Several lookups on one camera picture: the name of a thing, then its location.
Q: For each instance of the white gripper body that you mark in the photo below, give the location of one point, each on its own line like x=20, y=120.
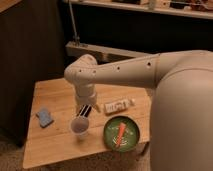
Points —
x=87, y=100

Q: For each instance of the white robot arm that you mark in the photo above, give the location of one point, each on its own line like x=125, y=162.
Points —
x=181, y=118

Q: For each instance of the green ceramic bowl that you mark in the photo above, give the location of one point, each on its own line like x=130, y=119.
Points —
x=130, y=137

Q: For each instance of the black striped bar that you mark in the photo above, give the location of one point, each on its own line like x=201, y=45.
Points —
x=109, y=108

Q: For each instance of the grey metal shelf beam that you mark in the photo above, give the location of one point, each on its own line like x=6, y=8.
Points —
x=101, y=53

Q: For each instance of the wooden table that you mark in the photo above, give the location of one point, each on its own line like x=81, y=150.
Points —
x=56, y=142

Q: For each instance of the blue sponge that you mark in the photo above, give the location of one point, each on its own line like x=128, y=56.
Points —
x=44, y=117

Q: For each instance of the orange carrot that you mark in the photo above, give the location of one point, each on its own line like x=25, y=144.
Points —
x=122, y=128

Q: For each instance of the metal pole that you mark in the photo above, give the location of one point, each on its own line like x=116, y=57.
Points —
x=75, y=34

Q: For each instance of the upper wooden shelf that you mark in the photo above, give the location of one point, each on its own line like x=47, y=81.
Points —
x=187, y=8

